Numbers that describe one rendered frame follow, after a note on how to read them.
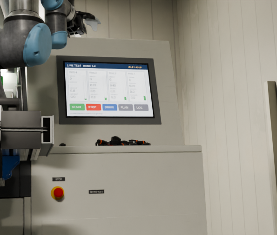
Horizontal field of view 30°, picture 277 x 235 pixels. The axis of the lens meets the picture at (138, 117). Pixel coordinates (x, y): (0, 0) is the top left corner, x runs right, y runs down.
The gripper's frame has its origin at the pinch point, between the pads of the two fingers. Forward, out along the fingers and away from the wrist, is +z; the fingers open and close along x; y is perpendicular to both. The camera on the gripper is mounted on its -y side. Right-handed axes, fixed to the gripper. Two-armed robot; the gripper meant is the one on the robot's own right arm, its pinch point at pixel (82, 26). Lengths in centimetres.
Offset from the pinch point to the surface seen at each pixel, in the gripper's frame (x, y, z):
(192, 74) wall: 22, -35, 237
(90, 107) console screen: -10.9, 25.4, 30.6
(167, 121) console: 20, 36, 46
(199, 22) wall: 38, -70, 213
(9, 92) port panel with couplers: -53, 7, 38
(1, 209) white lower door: -39, 66, -11
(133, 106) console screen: 6.9, 27.4, 39.8
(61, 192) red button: -17, 64, -4
